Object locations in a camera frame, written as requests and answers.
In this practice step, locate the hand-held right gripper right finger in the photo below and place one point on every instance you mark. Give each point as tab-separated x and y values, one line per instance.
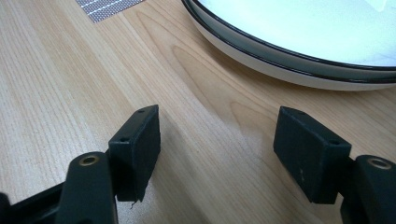
308	155

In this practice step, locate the striped woven placemat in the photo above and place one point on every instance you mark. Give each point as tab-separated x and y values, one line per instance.
106	9

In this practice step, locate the white plate with dark rim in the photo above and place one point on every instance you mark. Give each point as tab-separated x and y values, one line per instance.
280	72
311	31

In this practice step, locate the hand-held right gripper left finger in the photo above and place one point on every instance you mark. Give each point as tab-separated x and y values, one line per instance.
137	155

